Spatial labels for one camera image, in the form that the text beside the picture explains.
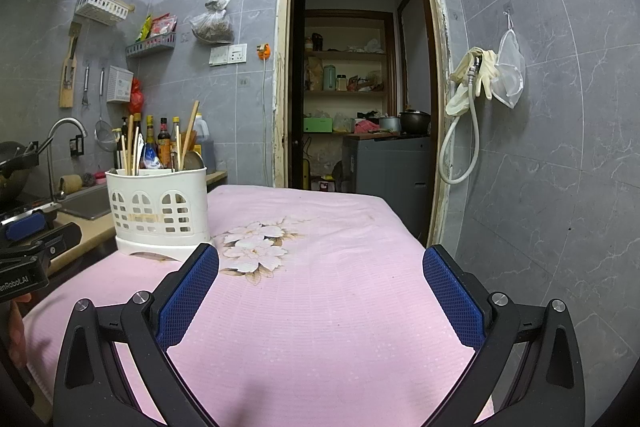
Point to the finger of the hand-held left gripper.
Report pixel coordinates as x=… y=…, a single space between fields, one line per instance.
x=62 y=242
x=25 y=227

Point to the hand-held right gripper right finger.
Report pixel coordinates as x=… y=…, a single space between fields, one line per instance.
x=452 y=294

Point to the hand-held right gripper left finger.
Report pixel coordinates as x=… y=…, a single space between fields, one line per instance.
x=187 y=294

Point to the white plastic utensil holder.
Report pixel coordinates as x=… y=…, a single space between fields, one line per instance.
x=160 y=187

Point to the person's left hand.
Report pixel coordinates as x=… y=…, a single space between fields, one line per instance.
x=16 y=334

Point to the steel kitchen sink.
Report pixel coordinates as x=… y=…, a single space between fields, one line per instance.
x=87 y=204

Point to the black wok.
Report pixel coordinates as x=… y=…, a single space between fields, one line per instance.
x=15 y=172

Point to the tan loofah sponge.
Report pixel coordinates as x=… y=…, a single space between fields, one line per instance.
x=71 y=184

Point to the chrome kitchen faucet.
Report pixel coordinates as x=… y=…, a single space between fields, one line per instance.
x=65 y=122

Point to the hanging mesh strainer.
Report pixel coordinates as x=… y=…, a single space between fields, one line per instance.
x=105 y=137

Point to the blue and white pouch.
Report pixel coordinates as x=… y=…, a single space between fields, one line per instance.
x=151 y=159

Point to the pink floral tablecloth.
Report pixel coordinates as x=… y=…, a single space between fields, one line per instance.
x=325 y=332

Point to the grey cabinet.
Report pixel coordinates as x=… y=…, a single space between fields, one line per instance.
x=385 y=177

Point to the wooden knife holder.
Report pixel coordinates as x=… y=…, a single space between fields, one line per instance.
x=66 y=94

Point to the large cooking oil jug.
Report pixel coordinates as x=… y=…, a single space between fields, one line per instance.
x=206 y=147

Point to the hanging metal peeler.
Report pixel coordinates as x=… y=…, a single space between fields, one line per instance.
x=86 y=87

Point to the red plastic bag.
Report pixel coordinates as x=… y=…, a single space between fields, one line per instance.
x=136 y=99

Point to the black cooking pot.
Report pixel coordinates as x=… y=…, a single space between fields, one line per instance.
x=415 y=123

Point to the small steel pot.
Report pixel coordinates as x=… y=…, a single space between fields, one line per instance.
x=389 y=124

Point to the pink cloth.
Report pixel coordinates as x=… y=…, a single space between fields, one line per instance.
x=366 y=127

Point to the green box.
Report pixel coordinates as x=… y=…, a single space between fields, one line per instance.
x=317 y=125

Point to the cream rubber gloves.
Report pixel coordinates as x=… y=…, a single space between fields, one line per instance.
x=484 y=77

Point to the wooden shelf unit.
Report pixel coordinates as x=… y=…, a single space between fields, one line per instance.
x=350 y=93

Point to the yellow snack packet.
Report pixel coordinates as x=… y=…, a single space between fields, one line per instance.
x=144 y=29

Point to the white mesh bag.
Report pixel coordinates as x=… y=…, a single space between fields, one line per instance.
x=511 y=72

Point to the red snack packet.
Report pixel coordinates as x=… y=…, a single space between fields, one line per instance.
x=164 y=26

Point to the green canister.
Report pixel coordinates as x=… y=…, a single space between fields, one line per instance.
x=329 y=79

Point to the hanging clear plastic bag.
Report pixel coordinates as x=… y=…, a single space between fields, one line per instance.
x=212 y=27

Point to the black wall hook holder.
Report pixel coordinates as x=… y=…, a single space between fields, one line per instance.
x=77 y=145

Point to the white wall box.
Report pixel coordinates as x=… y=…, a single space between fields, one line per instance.
x=120 y=84

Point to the wooden door frame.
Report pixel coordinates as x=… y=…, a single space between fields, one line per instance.
x=280 y=107

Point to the grey wall rack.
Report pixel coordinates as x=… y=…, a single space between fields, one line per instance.
x=150 y=48

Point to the white wall basket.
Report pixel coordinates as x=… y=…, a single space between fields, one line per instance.
x=102 y=9

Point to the white wall switch panel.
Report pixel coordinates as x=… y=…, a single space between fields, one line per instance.
x=228 y=55

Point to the orange wall hook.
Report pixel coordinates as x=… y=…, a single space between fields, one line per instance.
x=264 y=51

